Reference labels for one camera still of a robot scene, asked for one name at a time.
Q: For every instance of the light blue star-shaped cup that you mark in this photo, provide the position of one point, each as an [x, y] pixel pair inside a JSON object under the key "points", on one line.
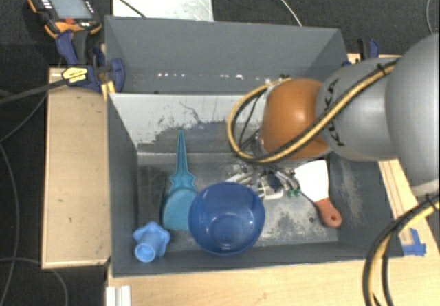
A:
{"points": [[151, 239]]}

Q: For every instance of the pale wood board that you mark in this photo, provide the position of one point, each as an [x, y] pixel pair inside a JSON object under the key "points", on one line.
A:
{"points": [[77, 174]]}

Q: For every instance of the grey metal bin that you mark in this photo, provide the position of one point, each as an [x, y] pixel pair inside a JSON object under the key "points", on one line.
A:
{"points": [[220, 57]]}

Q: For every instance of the teal plastic funnel scoop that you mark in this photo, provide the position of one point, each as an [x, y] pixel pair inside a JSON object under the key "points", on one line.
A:
{"points": [[178, 201]]}

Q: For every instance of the dark blue plastic bowl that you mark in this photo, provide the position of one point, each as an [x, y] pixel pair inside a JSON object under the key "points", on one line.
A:
{"points": [[227, 218]]}

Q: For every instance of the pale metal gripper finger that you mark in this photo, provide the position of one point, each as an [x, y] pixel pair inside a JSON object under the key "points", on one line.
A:
{"points": [[240, 178], [269, 194]]}

